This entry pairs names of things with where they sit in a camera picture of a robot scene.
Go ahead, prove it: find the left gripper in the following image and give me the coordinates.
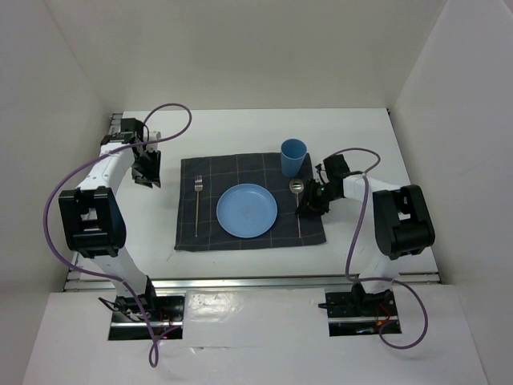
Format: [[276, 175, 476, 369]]
[[130, 148, 161, 188]]

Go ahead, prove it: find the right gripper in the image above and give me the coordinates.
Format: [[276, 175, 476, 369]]
[[296, 178, 341, 217]]

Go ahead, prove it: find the metal spoon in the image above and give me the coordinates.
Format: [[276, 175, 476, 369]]
[[289, 179, 304, 238]]

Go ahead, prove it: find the metal fork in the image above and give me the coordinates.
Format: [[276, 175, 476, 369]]
[[194, 175, 204, 237]]

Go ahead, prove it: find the dark checked cloth napkin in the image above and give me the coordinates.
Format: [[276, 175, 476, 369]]
[[175, 152, 326, 252]]

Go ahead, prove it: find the blue plastic cup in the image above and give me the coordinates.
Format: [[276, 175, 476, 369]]
[[281, 139, 307, 178]]

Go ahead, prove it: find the blue plastic plate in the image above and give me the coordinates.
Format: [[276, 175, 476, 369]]
[[216, 184, 278, 239]]

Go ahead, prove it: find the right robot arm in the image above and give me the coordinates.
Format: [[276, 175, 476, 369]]
[[296, 150, 435, 314]]

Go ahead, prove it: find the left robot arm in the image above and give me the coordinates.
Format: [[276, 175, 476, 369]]
[[59, 144, 161, 320]]

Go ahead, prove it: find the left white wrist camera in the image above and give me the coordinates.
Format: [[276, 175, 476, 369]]
[[144, 131, 161, 152]]

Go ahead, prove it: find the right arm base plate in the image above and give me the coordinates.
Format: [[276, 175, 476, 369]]
[[317, 286, 402, 337]]

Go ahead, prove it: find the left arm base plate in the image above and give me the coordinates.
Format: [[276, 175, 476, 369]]
[[98, 294, 185, 341]]

